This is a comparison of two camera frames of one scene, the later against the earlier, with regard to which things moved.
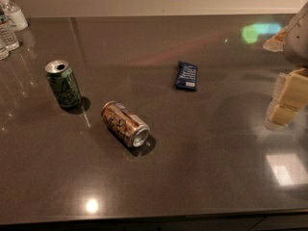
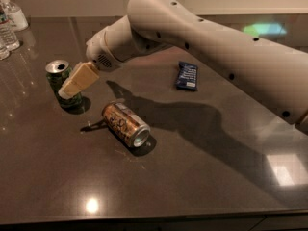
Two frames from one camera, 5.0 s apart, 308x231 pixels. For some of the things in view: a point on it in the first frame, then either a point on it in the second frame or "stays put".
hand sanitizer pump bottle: [16, 13] stays put
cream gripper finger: [290, 96] → [83, 74]
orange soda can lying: [129, 127] stays put
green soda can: [64, 84] stays put
